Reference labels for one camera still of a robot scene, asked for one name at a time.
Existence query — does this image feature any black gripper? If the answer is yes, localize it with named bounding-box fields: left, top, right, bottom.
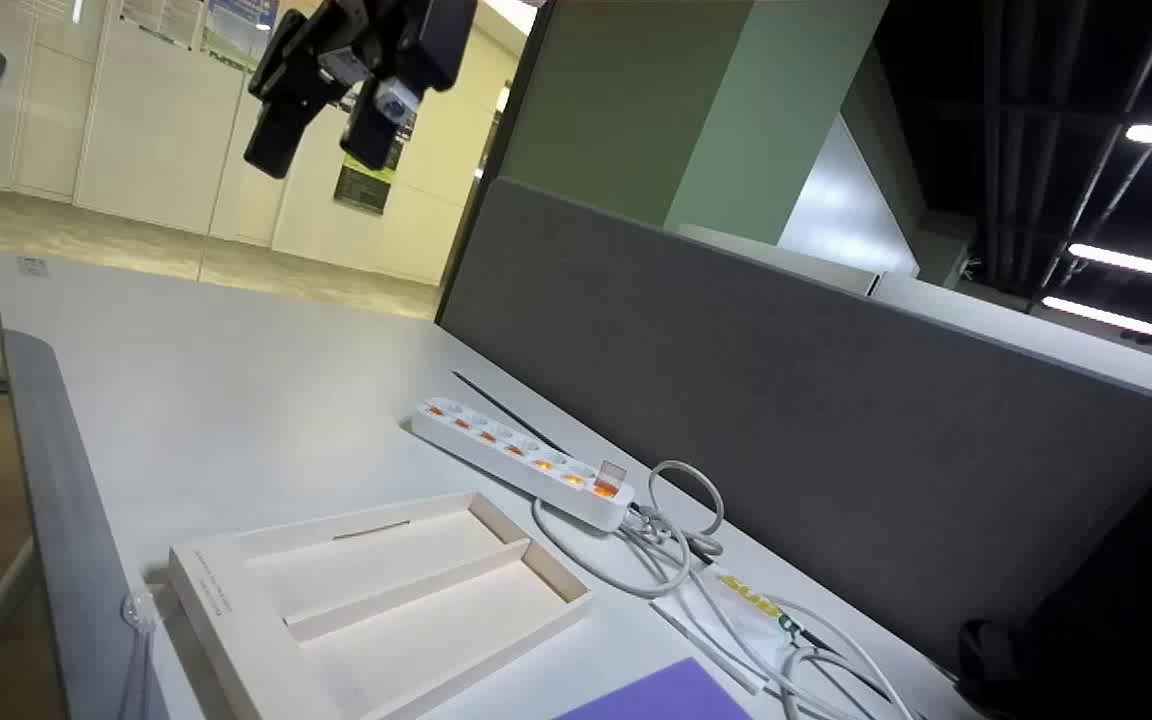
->
left=242, top=0, right=480, bottom=184

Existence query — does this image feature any pale wooden compartment tray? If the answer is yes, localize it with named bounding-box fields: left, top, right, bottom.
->
left=166, top=487, right=597, bottom=720

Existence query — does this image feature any purple mat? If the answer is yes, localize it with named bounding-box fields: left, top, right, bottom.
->
left=554, top=653, right=757, bottom=720

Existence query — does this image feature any green pillar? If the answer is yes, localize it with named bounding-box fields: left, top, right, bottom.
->
left=492, top=0, right=891, bottom=248

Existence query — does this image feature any white power strip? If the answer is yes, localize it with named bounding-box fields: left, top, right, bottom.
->
left=405, top=394, right=639, bottom=538

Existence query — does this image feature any white table leg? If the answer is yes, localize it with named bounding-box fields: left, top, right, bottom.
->
left=0, top=529, right=46, bottom=653

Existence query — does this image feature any grey fabric desk partition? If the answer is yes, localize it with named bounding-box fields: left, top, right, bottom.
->
left=437, top=171, right=1152, bottom=672

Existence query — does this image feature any white adapter with yellow label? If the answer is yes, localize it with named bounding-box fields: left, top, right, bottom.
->
left=713, top=571, right=823, bottom=660

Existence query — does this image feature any green black wall poster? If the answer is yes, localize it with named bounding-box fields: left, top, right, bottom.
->
left=327, top=162, right=398, bottom=221

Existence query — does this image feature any blue wall poster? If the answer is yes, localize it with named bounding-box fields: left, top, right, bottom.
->
left=192, top=0, right=285, bottom=71

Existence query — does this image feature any white power strip cable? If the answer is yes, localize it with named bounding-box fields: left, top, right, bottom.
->
left=523, top=458, right=728, bottom=604

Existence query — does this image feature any white tangled cable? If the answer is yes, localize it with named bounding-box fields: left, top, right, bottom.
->
left=652, top=557, right=915, bottom=720

